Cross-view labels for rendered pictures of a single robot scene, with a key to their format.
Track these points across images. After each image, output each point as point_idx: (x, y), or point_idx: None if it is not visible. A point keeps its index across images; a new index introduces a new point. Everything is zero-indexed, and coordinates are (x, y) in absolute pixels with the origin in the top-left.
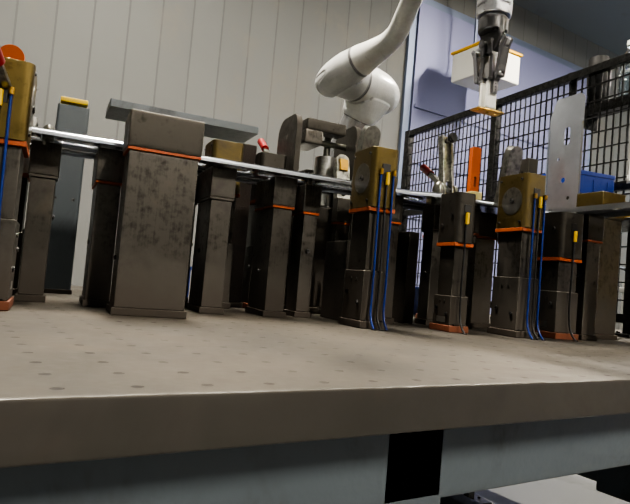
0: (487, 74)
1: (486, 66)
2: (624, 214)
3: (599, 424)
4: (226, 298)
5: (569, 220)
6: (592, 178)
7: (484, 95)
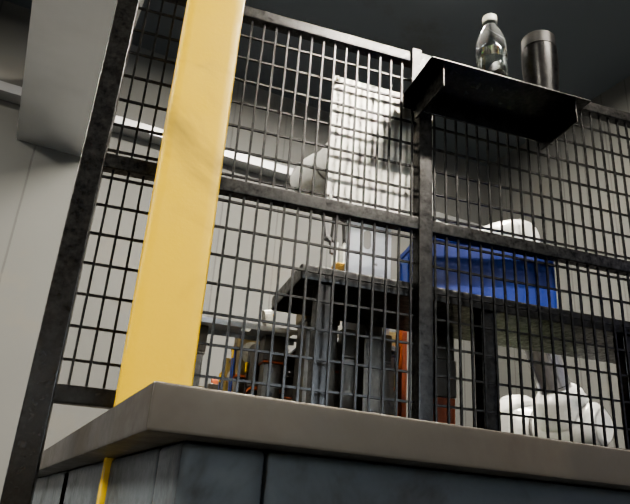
0: (344, 235)
1: (343, 230)
2: (254, 327)
3: (40, 485)
4: None
5: (248, 355)
6: (407, 255)
7: (340, 255)
